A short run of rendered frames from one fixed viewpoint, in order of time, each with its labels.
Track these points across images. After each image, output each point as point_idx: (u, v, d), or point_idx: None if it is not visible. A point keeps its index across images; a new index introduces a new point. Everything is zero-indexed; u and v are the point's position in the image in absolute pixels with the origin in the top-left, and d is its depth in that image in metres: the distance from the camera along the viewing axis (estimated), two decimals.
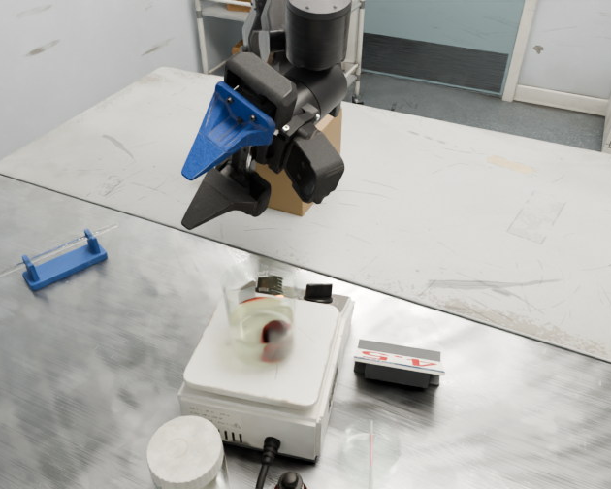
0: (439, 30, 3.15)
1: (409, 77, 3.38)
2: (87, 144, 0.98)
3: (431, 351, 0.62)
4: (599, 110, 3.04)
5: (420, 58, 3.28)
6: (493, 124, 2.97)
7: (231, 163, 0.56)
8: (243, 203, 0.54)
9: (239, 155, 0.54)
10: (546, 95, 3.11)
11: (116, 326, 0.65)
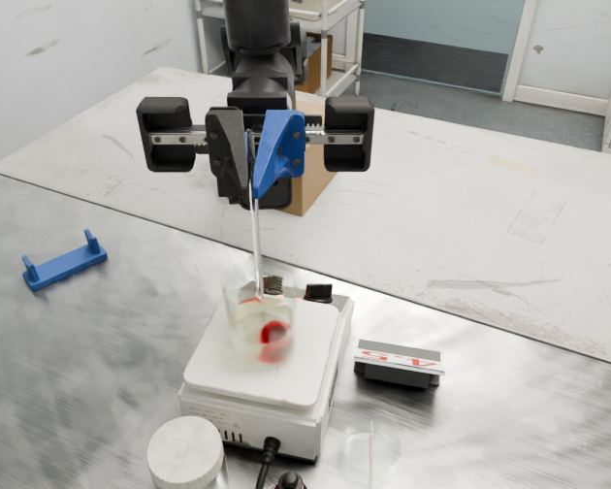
0: (439, 30, 3.15)
1: (409, 77, 3.38)
2: (87, 144, 0.98)
3: (431, 351, 0.62)
4: (599, 110, 3.04)
5: (420, 58, 3.28)
6: (493, 124, 2.97)
7: (244, 115, 0.45)
8: None
9: None
10: (546, 95, 3.11)
11: (116, 326, 0.65)
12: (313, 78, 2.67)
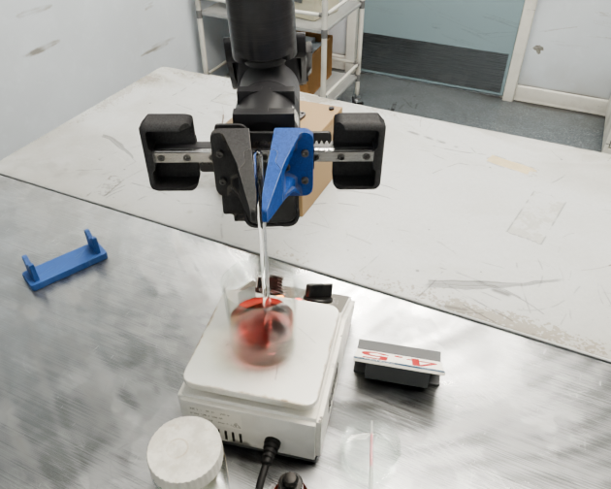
0: (439, 30, 3.15)
1: (409, 77, 3.38)
2: (87, 144, 0.98)
3: (431, 351, 0.62)
4: (599, 110, 3.04)
5: (420, 58, 3.28)
6: (493, 124, 2.97)
7: (251, 133, 0.43)
8: None
9: None
10: (546, 95, 3.11)
11: (116, 326, 0.65)
12: (313, 78, 2.67)
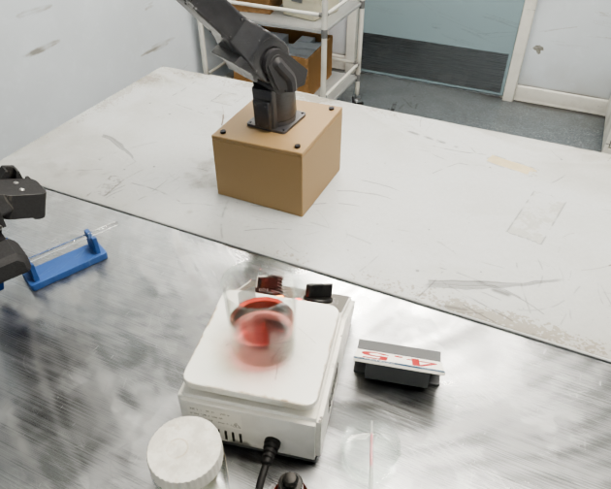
0: (439, 30, 3.15)
1: (409, 77, 3.38)
2: (87, 144, 0.98)
3: (431, 351, 0.62)
4: (599, 110, 3.04)
5: (420, 58, 3.28)
6: (493, 124, 2.97)
7: None
8: None
9: None
10: (546, 95, 3.11)
11: (116, 326, 0.65)
12: (313, 78, 2.67)
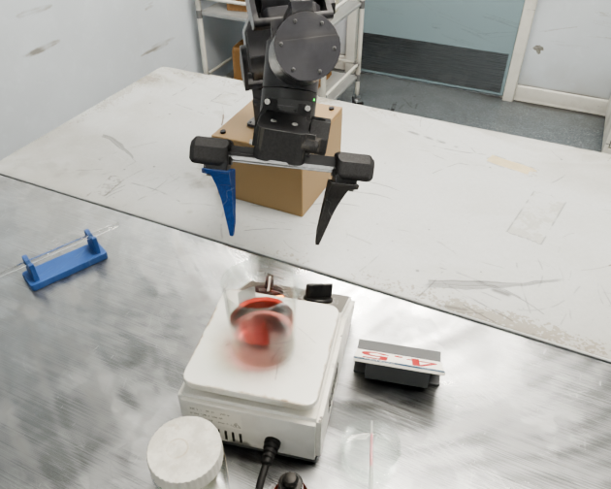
0: (439, 30, 3.15)
1: (409, 77, 3.38)
2: (87, 144, 0.98)
3: (431, 351, 0.62)
4: (599, 110, 3.04)
5: (420, 58, 3.28)
6: (493, 124, 2.97)
7: None
8: (330, 191, 0.58)
9: (310, 163, 0.60)
10: (546, 95, 3.11)
11: (116, 326, 0.65)
12: None
